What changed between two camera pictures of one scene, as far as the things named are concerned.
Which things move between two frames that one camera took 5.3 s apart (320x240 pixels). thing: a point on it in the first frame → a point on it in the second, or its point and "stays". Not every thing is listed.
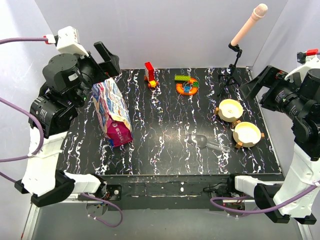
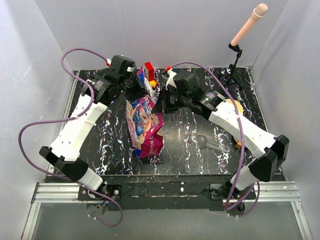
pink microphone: x=259 y=12 stays
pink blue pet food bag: x=113 y=112 → x=144 y=125
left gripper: x=110 y=66 → x=141 y=91
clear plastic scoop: x=197 y=141 stays
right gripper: x=275 y=76 → x=167 y=109
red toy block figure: x=149 y=76 stays
